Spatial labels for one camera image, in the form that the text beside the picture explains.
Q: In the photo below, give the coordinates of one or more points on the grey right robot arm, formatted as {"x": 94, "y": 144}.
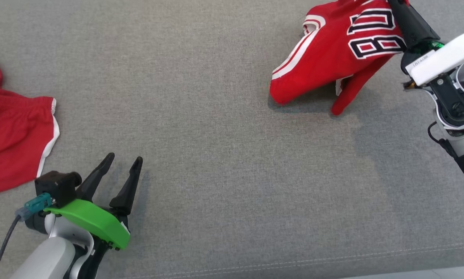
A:
{"x": 458, "y": 104}

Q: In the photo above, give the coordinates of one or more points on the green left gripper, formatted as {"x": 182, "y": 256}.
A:
{"x": 96, "y": 223}

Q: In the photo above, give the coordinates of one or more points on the grey fabric sofa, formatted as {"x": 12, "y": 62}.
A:
{"x": 216, "y": 116}

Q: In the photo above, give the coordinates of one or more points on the red shorts white stripe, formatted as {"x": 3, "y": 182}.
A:
{"x": 11, "y": 135}

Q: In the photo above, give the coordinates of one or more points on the red jersey shirt white sleeves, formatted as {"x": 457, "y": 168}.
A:
{"x": 332, "y": 58}

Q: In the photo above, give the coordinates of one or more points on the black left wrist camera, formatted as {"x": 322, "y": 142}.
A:
{"x": 55, "y": 186}

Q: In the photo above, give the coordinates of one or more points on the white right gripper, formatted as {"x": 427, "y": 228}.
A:
{"x": 445, "y": 58}

